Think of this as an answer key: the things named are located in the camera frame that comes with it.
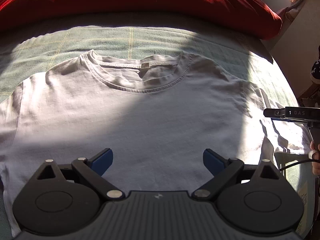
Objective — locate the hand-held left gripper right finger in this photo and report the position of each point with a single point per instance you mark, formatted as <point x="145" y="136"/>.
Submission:
<point x="213" y="161"/>

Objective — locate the dark star print cloth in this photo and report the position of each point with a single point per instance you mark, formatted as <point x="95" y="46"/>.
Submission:
<point x="316" y="67"/>

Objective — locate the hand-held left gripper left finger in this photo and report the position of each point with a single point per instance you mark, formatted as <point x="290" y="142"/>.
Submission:
<point x="102" y="162"/>

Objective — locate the green plaid bed sheet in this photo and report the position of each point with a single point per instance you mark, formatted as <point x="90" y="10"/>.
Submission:
<point x="75" y="40"/>

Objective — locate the red quilt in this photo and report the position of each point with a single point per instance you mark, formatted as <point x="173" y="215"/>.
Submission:
<point x="125" y="0"/>

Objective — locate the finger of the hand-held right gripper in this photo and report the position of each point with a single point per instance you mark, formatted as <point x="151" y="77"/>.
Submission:
<point x="273" y="113"/>

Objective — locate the person's right hand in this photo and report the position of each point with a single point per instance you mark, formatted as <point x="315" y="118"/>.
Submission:
<point x="316" y="160"/>

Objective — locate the white printed t-shirt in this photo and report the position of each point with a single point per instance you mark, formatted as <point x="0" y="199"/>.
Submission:
<point x="150" y="117"/>

